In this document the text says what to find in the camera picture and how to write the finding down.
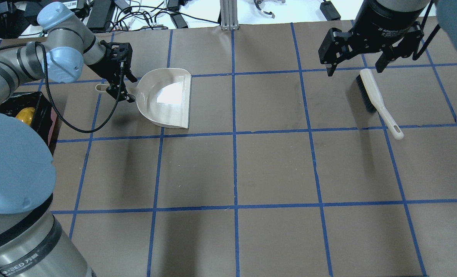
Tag black power adapter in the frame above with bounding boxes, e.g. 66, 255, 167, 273
319, 0, 341, 21

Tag white hand brush black bristles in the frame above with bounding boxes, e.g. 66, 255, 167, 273
355, 68, 404, 140

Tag black trash bag bin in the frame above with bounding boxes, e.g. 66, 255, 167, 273
0, 91, 57, 149

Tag beige plastic dustpan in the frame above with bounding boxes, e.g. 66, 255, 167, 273
95, 68, 192, 129

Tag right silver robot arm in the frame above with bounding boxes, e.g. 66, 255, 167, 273
318, 0, 457, 76

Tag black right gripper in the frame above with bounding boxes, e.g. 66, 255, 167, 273
318, 8, 424, 77

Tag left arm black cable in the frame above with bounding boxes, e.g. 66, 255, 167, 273
0, 42, 126, 134

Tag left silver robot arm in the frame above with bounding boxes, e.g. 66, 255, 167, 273
0, 2, 137, 277

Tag black power brick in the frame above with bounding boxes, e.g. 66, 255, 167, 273
86, 0, 116, 32

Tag yellow toy potato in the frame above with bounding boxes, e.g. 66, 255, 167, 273
15, 107, 36, 126

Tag aluminium frame post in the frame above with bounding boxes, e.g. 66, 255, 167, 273
220, 0, 240, 30

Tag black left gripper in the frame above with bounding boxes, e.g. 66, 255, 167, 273
88, 42, 138, 103

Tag black electronics box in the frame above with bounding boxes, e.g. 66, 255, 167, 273
60, 0, 90, 19

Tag small black adapter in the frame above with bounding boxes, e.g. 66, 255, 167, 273
170, 13, 189, 29

